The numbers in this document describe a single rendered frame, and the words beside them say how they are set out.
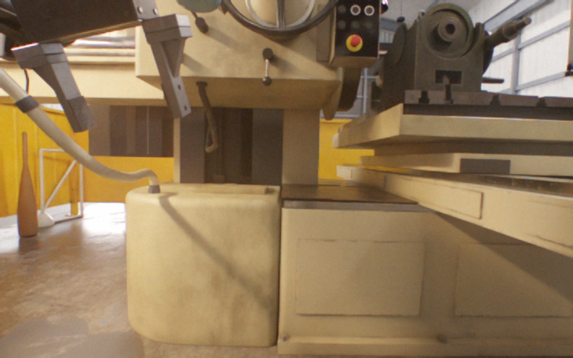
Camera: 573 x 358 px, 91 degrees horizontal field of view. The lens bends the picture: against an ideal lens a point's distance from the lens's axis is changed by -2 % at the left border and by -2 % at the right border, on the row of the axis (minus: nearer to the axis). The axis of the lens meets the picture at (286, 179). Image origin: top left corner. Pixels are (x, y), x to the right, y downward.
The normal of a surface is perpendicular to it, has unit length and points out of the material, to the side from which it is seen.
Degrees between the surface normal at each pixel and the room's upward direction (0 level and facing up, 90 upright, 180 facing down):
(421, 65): 90
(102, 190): 90
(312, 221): 90
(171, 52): 113
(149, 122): 90
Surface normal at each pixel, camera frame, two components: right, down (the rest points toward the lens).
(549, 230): -1.00, -0.03
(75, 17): -0.10, 0.46
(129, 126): 0.00, 0.07
